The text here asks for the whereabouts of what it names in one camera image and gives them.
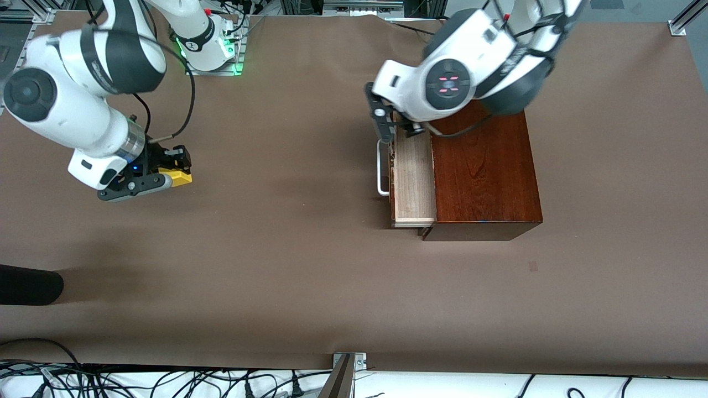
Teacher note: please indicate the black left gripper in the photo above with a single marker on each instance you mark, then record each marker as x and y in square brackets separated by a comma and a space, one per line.
[412, 129]

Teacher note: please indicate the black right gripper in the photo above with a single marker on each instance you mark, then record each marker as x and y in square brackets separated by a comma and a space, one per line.
[159, 158]

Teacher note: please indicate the yellow block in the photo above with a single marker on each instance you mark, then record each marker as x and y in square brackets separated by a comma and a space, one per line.
[180, 179]

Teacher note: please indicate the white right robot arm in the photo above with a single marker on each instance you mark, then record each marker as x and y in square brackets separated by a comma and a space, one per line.
[66, 116]

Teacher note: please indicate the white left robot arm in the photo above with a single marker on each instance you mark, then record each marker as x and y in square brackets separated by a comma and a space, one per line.
[448, 83]

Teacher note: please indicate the dark wooden cabinet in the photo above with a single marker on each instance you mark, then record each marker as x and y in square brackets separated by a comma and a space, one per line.
[487, 177]

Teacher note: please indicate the brown table cover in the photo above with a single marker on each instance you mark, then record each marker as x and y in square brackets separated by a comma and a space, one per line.
[221, 249]

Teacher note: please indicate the black cylinder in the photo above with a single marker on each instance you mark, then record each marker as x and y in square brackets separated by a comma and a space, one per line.
[27, 284]

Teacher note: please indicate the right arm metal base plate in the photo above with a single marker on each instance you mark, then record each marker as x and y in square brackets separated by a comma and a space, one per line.
[235, 61]

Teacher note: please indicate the aluminium frame structure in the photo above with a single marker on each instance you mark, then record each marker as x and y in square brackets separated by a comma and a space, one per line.
[359, 6]

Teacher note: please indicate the aluminium frame rail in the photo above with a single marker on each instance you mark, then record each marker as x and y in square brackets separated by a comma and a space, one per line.
[47, 14]
[679, 25]

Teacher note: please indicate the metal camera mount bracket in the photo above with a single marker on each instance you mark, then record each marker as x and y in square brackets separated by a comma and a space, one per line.
[340, 381]

